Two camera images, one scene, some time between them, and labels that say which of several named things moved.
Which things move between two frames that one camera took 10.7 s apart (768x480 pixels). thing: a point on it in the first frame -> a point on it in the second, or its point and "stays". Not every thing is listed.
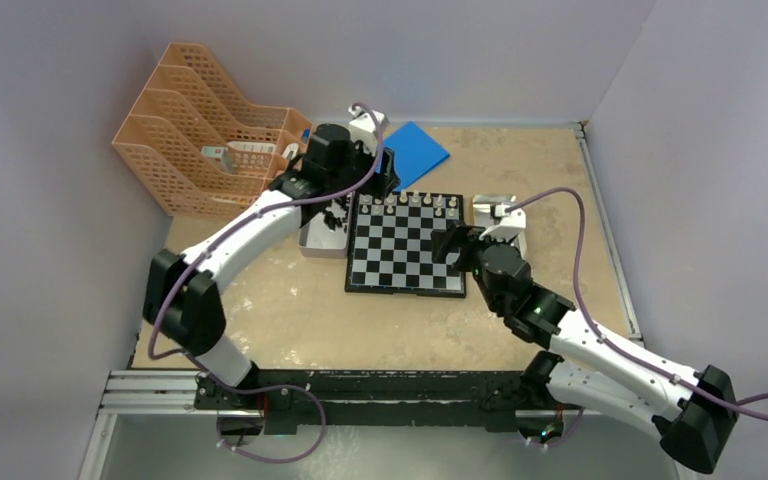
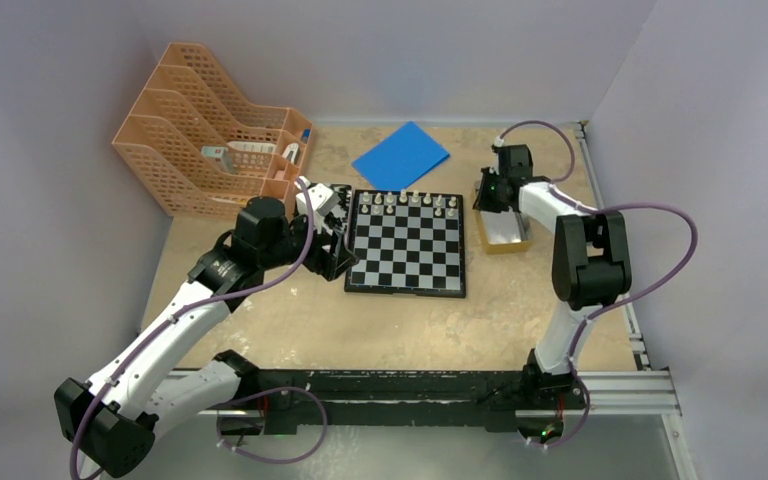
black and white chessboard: x=389 y=247 stays
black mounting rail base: x=293 y=398 stays
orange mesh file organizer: x=196 y=148 stays
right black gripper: x=468 y=238 -> x=482 y=201
